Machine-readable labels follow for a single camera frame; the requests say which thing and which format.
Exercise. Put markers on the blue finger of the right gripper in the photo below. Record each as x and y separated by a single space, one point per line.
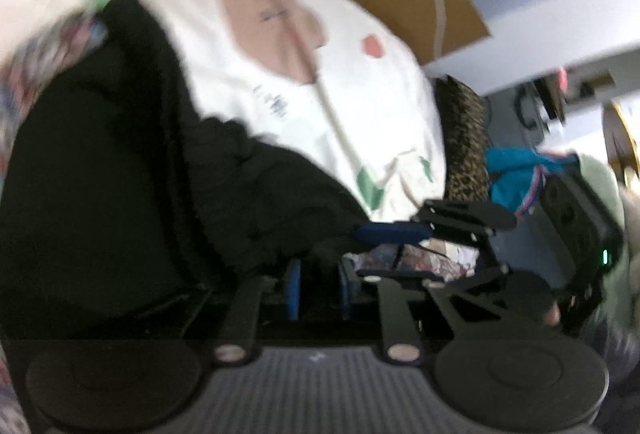
399 275
398 232

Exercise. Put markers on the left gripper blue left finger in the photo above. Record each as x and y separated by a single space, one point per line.
237 340

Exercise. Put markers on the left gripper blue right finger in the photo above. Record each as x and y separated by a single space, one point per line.
383 302

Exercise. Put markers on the black shorts with bear print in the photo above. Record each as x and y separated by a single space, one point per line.
120 205

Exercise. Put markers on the person right hand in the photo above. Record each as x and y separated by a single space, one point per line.
552 316

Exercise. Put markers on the teal patterned cloth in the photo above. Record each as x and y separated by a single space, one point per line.
517 175

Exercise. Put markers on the leopard print cushion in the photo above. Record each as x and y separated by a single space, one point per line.
462 115

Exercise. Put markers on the cream bear print blanket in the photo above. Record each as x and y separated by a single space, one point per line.
322 77

